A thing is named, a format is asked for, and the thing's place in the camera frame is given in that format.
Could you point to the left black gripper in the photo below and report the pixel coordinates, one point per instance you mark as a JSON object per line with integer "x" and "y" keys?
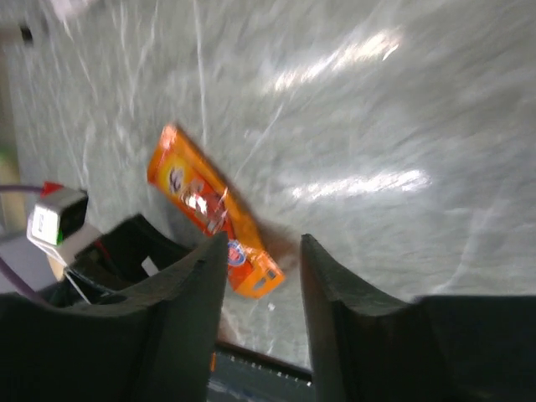
{"x": 114, "y": 262}

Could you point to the orange razor bag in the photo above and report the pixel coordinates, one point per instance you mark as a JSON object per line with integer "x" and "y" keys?
{"x": 180, "y": 171}

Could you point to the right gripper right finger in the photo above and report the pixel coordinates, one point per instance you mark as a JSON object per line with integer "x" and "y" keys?
{"x": 366, "y": 345}

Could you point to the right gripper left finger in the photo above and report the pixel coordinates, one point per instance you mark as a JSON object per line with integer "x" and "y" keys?
{"x": 150, "y": 342}

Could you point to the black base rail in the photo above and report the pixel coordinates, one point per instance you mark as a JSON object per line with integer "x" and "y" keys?
{"x": 240, "y": 374}

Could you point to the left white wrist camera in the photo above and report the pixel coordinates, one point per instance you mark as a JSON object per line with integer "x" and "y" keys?
{"x": 58, "y": 224}

